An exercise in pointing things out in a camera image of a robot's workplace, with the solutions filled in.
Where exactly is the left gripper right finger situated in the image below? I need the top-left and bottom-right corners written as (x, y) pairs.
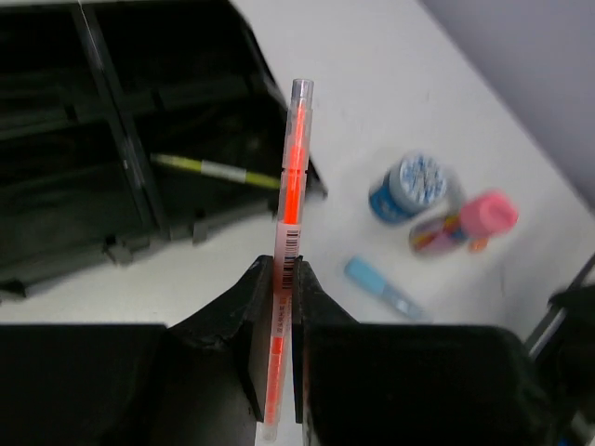
top-left (292, 260), bottom-right (553, 445)

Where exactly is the yellow highlighter pen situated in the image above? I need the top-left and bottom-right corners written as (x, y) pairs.
top-left (151, 153), bottom-right (281, 190)

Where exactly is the pink glue bottle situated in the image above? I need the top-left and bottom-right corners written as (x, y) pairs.
top-left (408, 190), bottom-right (519, 256)

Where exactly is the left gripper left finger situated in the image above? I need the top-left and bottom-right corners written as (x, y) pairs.
top-left (1, 256), bottom-right (272, 445)

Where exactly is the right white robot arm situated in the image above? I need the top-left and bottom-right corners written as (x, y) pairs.
top-left (526, 258), bottom-right (594, 445)

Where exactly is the blue glue stick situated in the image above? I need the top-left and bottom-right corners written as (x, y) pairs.
top-left (344, 256), bottom-right (430, 322)

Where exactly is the black four-compartment organizer tray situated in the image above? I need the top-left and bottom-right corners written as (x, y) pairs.
top-left (0, 0), bottom-right (329, 298)

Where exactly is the orange highlighter pen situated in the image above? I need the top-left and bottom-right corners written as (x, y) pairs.
top-left (261, 79), bottom-right (314, 443)

